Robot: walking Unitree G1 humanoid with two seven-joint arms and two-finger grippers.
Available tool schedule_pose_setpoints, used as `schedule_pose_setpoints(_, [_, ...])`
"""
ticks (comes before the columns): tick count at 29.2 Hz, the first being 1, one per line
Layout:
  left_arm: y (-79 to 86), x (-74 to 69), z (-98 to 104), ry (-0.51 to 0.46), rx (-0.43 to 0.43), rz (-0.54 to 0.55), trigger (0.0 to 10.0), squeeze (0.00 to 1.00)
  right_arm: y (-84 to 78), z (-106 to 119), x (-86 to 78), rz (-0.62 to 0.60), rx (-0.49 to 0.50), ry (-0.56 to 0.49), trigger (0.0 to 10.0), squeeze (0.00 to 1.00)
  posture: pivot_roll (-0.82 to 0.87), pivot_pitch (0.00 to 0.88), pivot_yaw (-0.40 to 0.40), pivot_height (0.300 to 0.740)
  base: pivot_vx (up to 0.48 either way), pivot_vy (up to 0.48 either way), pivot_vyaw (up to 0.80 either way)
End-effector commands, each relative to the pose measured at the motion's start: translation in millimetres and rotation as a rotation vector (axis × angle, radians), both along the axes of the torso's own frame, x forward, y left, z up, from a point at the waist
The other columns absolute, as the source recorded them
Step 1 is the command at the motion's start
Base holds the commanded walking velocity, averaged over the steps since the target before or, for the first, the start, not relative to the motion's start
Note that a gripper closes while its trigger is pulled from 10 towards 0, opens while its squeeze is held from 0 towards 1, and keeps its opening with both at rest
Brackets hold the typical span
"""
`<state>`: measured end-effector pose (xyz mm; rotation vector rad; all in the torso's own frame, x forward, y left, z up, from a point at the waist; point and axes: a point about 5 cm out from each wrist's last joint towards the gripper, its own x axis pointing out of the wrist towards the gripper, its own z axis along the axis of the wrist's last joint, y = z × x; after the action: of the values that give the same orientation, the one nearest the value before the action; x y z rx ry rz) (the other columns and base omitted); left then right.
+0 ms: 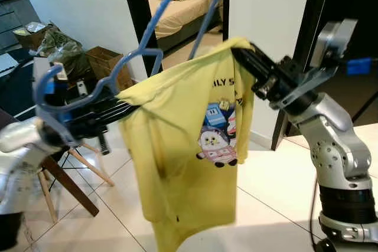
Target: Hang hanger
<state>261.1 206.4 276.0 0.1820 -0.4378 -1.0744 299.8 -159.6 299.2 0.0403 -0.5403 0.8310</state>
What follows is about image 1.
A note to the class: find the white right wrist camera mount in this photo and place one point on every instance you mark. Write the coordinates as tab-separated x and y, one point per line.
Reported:
331	42

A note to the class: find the brown cardboard box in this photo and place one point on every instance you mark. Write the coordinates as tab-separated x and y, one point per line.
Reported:
106	66

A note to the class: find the black door frame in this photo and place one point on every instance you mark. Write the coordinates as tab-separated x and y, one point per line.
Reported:
136	10
307	28

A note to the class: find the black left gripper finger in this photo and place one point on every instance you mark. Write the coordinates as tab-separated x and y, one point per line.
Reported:
100	110
100	125

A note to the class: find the yellow printed t-shirt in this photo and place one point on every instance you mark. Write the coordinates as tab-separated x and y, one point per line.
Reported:
171	146

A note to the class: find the bed with beige sheet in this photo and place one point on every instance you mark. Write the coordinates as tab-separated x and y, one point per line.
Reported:
177	19

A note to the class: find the olive plastic bag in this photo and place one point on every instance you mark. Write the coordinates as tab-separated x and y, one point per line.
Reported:
62	51

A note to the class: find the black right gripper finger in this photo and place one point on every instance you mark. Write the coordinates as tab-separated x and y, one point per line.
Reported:
257	72
254	56

